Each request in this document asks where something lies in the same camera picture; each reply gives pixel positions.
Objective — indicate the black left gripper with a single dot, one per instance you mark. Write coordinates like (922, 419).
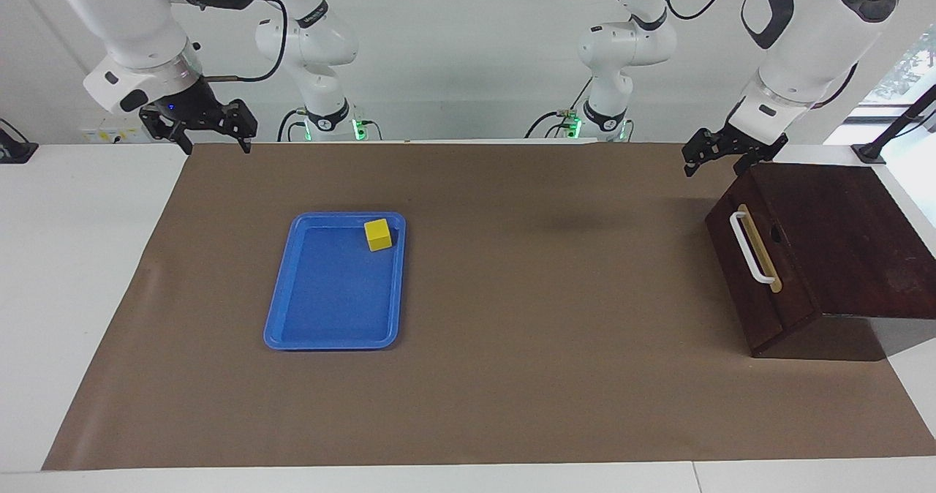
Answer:
(731, 142)

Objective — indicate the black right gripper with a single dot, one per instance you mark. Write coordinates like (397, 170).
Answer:
(197, 113)

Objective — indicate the dark wooden drawer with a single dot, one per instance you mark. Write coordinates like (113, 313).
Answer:
(746, 295)

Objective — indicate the yellow cube block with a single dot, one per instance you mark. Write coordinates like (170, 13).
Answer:
(379, 235)

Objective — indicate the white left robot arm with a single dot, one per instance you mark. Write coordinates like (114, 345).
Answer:
(804, 39)

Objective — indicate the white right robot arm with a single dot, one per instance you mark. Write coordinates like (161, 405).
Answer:
(139, 32)

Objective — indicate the dark wooden drawer cabinet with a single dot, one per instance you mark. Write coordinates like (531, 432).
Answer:
(848, 244)

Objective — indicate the blue plastic tray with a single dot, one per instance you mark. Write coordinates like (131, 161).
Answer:
(329, 295)

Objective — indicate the small black table clamp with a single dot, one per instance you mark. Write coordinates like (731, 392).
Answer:
(14, 149)

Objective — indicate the window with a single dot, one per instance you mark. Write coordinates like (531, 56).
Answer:
(903, 69)

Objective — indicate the brown table mat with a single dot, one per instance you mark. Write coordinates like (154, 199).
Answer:
(512, 376)

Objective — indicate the white wall power outlet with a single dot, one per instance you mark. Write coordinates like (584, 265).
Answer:
(113, 129)

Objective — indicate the black angled camera stand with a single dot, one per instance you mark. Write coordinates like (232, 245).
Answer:
(896, 123)

